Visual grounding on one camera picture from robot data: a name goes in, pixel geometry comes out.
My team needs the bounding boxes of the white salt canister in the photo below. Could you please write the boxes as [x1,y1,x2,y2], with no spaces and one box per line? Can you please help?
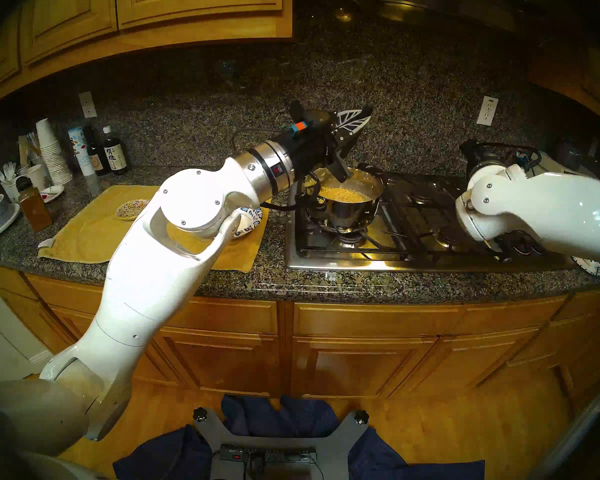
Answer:
[68,126,97,177]

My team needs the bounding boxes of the wooden base cabinets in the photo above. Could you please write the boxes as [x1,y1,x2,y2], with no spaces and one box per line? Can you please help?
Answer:
[0,259,600,401]

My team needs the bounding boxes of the yellow cloth towel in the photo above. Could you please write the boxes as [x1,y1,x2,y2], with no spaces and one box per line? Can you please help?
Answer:
[37,185,272,274]

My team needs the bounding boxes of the dark blue cloth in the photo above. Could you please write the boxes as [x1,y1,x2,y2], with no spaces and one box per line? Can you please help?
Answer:
[112,394,486,480]

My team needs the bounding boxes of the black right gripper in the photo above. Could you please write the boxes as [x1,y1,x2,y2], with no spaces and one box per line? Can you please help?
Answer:
[460,137,505,175]

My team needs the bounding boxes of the wooden stirrer bundle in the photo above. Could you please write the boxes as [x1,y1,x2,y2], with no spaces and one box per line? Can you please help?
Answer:
[18,132,43,166]

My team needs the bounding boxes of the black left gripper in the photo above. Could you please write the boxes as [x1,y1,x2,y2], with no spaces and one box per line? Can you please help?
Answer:
[284,99,374,184]

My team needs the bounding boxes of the stack of white paper cups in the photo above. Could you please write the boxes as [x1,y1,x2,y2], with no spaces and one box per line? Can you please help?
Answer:
[35,118,73,186]

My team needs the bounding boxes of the amber cinnamon shaker black cap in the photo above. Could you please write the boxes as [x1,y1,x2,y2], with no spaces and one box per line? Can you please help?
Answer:
[16,176,54,233]

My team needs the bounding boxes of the blue white patterned paper bowl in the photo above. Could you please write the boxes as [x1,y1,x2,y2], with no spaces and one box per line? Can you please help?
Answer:
[232,206,264,239]

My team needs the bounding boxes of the colourful ceramic spoon rest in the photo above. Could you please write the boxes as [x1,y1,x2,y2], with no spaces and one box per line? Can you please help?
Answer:
[116,199,151,221]

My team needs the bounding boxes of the black power strip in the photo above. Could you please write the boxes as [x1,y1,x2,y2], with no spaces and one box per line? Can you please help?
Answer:
[219,446,318,465]

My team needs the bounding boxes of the wooden upper cabinet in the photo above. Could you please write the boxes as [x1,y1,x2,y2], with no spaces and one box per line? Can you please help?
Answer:
[527,39,600,130]
[0,0,293,112]

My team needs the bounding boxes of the steel range hood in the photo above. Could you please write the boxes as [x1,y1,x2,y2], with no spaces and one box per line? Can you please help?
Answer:
[297,0,546,35]

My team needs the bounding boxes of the stainless steel pot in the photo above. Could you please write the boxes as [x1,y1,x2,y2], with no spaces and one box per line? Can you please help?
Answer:
[296,165,386,234]

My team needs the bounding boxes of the white wall outlet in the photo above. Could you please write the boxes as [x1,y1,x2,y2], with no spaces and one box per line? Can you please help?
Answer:
[476,96,499,127]
[78,90,98,119]

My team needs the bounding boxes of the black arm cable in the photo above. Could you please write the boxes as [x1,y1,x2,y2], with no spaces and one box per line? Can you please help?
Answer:
[480,141,544,173]
[230,126,324,212]

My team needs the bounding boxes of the cooked oatmeal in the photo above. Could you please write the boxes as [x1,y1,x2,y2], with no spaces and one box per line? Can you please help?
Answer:
[312,185,372,203]

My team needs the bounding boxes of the patterned paper plate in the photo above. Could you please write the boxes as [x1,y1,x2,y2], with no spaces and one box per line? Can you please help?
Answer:
[572,256,600,277]

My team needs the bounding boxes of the stainless gas cooktop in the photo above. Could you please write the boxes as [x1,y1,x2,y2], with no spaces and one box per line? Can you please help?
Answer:
[285,169,581,272]

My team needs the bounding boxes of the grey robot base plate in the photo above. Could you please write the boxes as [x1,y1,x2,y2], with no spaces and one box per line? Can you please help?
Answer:
[192,406,370,480]

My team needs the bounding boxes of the soy sauce bottle white cap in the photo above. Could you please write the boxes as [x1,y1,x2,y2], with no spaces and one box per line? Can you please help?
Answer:
[101,125,130,176]

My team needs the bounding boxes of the white cup with forks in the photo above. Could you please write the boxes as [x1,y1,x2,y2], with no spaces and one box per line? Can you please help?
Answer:
[1,176,22,205]

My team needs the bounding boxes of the small dark glass bottle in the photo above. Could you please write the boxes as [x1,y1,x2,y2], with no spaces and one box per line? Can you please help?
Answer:
[83,125,111,177]

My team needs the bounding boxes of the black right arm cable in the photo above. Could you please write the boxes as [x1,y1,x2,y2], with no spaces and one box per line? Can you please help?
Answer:
[480,141,544,173]

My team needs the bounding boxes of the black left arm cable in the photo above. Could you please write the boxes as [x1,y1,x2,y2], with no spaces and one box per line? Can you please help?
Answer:
[230,126,324,212]

